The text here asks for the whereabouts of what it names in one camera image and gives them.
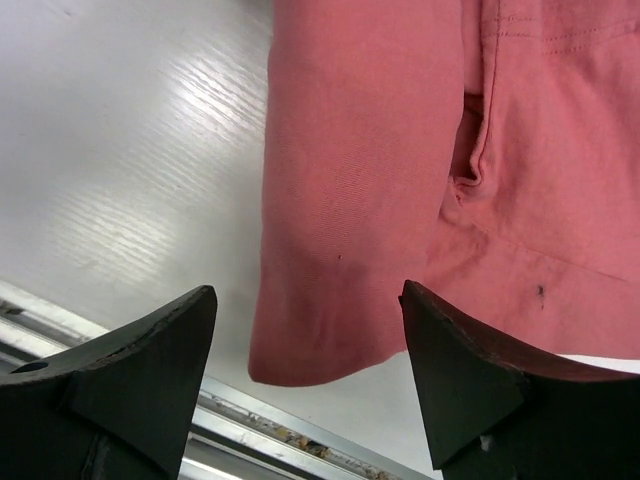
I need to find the red t shirt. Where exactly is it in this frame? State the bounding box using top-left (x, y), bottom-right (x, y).
top-left (248, 1), bottom-right (639, 387)

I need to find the aluminium front rail frame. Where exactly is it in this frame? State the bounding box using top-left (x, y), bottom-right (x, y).
top-left (1, 282), bottom-right (423, 479)

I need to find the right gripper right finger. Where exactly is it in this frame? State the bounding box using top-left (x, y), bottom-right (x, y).
top-left (400, 281), bottom-right (639, 479)

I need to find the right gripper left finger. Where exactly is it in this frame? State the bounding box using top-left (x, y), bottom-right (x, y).
top-left (1, 286), bottom-right (217, 479)

